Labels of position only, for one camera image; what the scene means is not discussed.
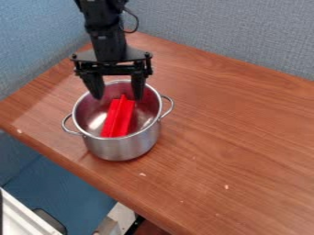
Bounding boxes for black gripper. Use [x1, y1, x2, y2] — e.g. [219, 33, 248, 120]
[70, 29, 152, 100]

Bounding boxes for stainless steel pot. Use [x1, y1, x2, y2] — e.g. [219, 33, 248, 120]
[61, 80, 173, 161]

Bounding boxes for white device with black pad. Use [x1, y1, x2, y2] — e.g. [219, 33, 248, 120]
[0, 187, 66, 235]

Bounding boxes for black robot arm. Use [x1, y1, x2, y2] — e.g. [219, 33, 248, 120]
[69, 0, 153, 100]

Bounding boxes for white table leg bracket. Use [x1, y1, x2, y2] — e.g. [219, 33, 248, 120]
[92, 203, 136, 235]

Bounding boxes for red plastic block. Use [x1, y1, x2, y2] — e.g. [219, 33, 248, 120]
[100, 95, 134, 138]

